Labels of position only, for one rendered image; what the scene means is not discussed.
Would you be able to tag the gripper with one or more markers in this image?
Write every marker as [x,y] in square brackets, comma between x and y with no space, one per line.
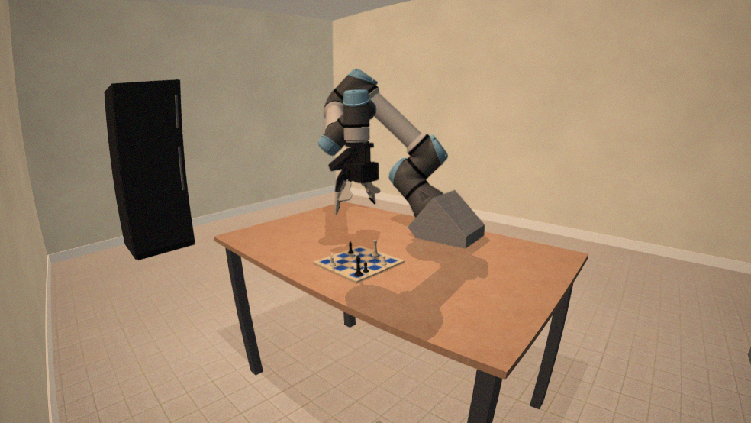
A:
[360,169]

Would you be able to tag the blue and cream chessboard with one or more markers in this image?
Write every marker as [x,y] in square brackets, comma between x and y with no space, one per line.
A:
[345,263]

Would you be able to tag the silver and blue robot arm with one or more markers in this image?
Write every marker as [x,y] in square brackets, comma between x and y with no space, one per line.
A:
[350,101]

